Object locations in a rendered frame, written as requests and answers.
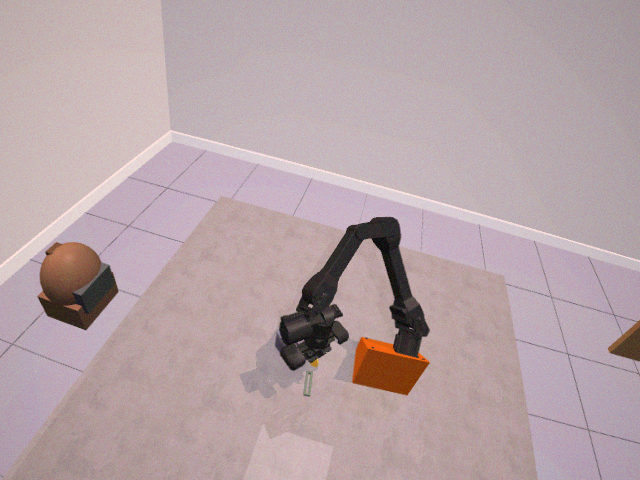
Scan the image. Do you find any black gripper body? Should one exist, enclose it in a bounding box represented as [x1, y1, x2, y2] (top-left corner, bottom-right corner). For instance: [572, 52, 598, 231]
[280, 321, 349, 370]

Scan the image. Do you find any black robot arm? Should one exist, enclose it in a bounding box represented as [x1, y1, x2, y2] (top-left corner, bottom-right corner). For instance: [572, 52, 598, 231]
[279, 217, 429, 358]

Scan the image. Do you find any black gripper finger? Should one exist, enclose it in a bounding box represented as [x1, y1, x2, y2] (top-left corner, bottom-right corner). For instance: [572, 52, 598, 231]
[298, 341, 319, 363]
[316, 346, 332, 359]

